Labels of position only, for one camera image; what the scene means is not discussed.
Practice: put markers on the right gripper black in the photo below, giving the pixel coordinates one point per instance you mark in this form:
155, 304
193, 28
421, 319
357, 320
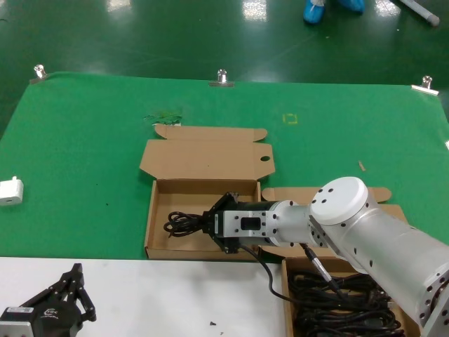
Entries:
214, 224

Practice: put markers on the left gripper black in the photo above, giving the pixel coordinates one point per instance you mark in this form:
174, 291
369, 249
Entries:
52, 317

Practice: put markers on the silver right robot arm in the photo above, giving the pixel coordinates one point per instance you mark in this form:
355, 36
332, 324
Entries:
350, 203

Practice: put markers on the open brown cardboard box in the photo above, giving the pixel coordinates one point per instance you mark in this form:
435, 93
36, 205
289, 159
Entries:
291, 194
210, 158

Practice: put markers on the white power adapter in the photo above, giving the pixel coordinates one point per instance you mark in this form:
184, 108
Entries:
10, 192

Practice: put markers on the silver binder clip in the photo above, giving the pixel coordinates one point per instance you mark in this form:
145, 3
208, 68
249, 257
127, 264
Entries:
221, 83
425, 89
39, 75

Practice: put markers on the small wooden stick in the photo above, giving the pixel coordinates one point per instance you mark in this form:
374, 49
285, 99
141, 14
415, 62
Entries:
361, 166

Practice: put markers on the green table cloth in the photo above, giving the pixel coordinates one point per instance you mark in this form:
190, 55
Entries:
87, 140

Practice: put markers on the blue shoe cover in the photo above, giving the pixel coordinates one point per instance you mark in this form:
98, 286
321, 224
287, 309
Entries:
313, 13

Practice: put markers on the grey metal pole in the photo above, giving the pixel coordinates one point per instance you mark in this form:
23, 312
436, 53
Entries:
421, 10

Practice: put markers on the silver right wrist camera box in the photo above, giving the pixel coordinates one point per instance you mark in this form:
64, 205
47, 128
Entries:
231, 219

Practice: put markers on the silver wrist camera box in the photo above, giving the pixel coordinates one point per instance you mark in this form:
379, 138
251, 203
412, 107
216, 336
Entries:
231, 219
15, 326

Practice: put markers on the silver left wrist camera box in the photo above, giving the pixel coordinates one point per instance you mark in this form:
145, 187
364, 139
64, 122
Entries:
15, 326

